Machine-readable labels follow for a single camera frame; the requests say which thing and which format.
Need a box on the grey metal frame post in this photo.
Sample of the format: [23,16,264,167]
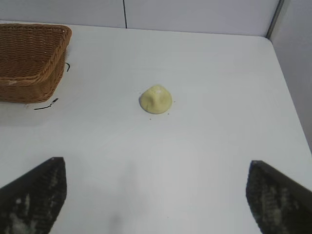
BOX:
[265,0,286,39]

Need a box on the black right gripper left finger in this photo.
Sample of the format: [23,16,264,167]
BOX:
[0,156,68,234]

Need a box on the black wire scrap white tip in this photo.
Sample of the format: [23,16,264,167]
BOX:
[34,97,59,111]

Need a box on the brown woven wicker basket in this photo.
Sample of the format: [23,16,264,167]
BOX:
[0,23,73,103]

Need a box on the pale yellow egg yolk pastry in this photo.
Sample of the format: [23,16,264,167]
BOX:
[139,84,173,115]

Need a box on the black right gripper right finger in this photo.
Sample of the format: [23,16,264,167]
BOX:
[245,160,312,234]

